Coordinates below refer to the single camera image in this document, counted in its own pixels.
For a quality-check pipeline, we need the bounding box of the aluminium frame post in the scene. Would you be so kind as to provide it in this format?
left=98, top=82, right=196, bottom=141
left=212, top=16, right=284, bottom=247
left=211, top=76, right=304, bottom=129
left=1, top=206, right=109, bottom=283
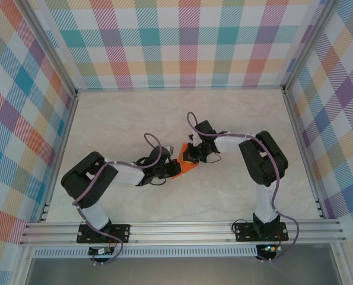
left=21, top=0, right=78, bottom=97
left=281, top=0, right=340, bottom=93

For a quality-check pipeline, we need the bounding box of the brushed grey metal panel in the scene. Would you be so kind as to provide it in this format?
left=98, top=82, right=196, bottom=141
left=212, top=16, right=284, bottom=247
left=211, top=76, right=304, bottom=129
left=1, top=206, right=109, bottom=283
left=24, top=256, right=343, bottom=285

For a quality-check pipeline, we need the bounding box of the right gripper thin black wire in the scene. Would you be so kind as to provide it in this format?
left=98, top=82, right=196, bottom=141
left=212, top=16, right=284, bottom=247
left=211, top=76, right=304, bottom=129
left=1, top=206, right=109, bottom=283
left=205, top=150, right=222, bottom=164

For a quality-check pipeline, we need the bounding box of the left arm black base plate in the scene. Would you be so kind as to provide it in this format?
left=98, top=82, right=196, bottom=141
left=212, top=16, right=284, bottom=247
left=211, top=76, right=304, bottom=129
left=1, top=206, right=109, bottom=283
left=76, top=224, right=132, bottom=244

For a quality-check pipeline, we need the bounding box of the long aluminium frame bar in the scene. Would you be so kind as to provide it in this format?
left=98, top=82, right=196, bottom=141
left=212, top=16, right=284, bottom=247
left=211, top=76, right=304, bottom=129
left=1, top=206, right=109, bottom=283
left=75, top=85, right=285, bottom=92

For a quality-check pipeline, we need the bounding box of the slotted metal cable strip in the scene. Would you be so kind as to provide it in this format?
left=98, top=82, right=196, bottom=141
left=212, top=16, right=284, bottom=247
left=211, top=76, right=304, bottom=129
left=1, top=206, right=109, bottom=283
left=33, top=248, right=259, bottom=258

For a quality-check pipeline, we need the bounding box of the orange cloth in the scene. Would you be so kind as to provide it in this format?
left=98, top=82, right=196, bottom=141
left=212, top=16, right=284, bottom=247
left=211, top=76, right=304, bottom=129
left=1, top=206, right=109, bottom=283
left=172, top=142, right=199, bottom=181

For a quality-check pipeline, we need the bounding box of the aluminium frame side bar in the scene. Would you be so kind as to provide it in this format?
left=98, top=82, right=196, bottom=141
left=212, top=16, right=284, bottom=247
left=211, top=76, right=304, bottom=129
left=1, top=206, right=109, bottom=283
left=282, top=88, right=328, bottom=220
left=38, top=91, right=79, bottom=223

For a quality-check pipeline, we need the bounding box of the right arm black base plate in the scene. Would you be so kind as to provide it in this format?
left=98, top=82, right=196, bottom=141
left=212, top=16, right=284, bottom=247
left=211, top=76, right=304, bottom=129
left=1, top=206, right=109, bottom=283
left=234, top=221, right=289, bottom=243

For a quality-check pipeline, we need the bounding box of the aluminium mounting rail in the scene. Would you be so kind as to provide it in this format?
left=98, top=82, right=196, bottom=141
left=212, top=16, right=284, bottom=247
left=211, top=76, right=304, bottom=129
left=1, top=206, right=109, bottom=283
left=18, top=218, right=348, bottom=246

